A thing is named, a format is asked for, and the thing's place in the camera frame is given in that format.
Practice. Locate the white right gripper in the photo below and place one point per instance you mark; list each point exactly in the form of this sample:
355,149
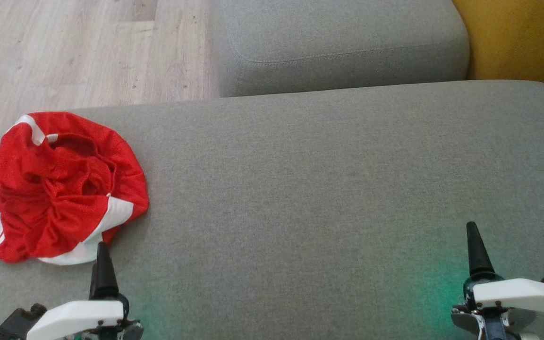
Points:
513,293

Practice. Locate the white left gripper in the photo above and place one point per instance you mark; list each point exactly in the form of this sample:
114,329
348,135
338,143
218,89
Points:
78,316

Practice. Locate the red and white sports shirt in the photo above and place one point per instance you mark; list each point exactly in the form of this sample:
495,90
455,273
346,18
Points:
64,189

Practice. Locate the large grey sofa seat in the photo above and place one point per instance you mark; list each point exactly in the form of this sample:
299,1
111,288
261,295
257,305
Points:
300,189

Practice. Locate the yellow sofa backrest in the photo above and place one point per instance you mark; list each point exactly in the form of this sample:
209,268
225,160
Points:
527,38

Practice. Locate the small grey sofa cushion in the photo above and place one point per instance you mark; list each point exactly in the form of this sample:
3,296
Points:
338,38

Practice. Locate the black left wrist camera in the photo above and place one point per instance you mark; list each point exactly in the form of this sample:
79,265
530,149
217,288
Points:
19,323

